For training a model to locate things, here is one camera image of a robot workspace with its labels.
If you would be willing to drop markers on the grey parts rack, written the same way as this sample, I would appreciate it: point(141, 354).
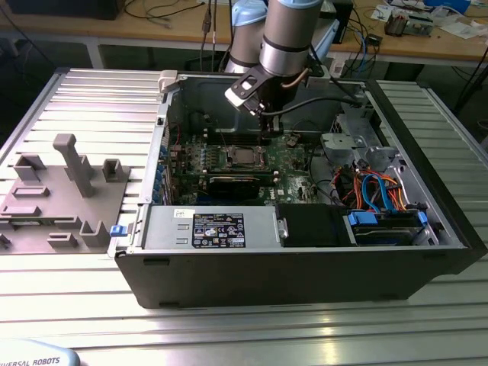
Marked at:
point(57, 206)

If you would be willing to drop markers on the graphics card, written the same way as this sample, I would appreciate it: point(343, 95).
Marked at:
point(232, 187)

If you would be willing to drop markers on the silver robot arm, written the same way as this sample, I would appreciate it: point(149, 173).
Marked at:
point(286, 38)

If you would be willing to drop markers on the CPU socket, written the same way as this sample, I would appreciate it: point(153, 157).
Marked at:
point(228, 164)

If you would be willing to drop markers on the large black box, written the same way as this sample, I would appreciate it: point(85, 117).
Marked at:
point(65, 7)

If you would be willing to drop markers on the white papers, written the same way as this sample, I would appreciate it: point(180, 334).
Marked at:
point(461, 29)

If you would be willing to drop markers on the blue case latch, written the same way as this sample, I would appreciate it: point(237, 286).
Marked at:
point(117, 230)

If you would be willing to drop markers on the metal drive cage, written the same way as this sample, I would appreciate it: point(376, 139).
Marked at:
point(337, 144)

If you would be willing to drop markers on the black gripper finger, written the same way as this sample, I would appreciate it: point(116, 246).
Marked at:
point(277, 126)
point(265, 126)

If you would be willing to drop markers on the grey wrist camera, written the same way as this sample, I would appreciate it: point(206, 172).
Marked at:
point(318, 80)

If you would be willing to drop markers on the pale grey case latch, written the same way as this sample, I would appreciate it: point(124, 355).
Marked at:
point(167, 80)

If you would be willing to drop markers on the grey power supply unit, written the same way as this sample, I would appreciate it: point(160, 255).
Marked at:
point(167, 228)

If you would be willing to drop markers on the wooden desk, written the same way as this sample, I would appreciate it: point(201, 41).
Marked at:
point(160, 32)

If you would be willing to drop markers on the white power adapter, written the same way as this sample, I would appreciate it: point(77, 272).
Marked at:
point(338, 68)

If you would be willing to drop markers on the black PC case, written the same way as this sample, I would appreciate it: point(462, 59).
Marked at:
point(267, 278)

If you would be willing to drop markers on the CPU with silver top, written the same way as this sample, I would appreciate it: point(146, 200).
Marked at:
point(246, 155)

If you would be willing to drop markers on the grey electronic device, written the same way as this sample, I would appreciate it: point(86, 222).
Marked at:
point(419, 26)

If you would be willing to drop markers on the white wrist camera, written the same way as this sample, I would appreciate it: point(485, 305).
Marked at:
point(236, 97)

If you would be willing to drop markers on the copper coil transformer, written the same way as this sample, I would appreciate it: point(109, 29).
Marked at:
point(396, 24)

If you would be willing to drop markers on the blue flat box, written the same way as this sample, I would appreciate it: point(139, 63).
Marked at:
point(446, 4)

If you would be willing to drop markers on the hard disk in blue carrier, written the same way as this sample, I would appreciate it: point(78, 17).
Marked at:
point(362, 220)

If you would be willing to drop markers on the RAM slot with white clips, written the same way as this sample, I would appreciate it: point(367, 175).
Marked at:
point(244, 137)
point(244, 132)

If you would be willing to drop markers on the small black adapter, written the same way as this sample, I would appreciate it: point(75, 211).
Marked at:
point(373, 39)

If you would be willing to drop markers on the black plastic shroud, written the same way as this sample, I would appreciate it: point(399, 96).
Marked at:
point(309, 225)

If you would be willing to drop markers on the green motherboard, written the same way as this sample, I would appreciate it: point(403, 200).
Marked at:
point(293, 169)

